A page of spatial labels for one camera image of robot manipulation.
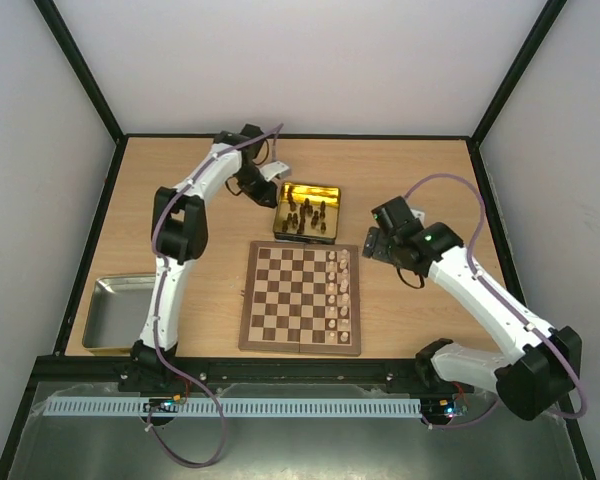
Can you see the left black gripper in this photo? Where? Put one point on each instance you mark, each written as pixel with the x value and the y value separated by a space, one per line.
pixel 270 193

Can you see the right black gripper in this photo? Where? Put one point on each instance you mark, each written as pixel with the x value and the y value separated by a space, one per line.
pixel 373 243

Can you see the gold tin with dark pieces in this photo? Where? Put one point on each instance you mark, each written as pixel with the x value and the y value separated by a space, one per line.
pixel 307 213

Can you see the wooden chess board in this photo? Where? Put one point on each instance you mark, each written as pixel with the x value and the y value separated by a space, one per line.
pixel 284 300

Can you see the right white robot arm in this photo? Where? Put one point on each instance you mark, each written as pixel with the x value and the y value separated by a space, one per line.
pixel 536 364

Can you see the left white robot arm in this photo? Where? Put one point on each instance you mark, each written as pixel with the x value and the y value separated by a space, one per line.
pixel 180 234

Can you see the row of light chess pieces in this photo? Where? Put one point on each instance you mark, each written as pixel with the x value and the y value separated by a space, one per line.
pixel 338 321

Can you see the silver metal tray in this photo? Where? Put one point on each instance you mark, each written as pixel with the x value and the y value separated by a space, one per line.
pixel 117 313

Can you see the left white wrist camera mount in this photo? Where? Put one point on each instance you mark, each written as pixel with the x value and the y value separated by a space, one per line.
pixel 275 170

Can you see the light blue slotted cable duct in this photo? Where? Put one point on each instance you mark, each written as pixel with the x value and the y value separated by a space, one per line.
pixel 233 407

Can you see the black aluminium frame rail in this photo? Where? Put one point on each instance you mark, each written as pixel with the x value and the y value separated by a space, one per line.
pixel 392 376

